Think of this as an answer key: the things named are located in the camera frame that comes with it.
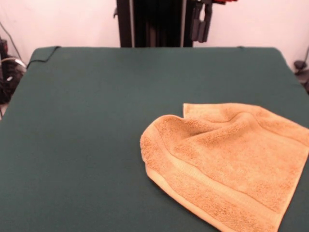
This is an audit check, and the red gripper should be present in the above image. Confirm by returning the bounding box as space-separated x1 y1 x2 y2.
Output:
190 0 239 43

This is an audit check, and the tan terry towel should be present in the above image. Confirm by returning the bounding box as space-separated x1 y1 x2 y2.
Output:
140 102 309 232

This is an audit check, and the black stand base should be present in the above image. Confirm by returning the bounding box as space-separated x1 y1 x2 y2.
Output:
0 58 25 104
294 60 309 95

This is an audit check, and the dark green table cloth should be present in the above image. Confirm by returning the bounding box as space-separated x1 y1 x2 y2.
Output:
0 46 309 232

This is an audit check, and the small black box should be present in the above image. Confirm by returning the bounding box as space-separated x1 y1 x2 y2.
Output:
0 38 9 58

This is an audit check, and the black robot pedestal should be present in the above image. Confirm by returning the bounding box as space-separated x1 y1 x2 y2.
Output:
113 0 201 48

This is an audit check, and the white cable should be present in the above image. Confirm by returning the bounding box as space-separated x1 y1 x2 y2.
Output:
0 57 27 71

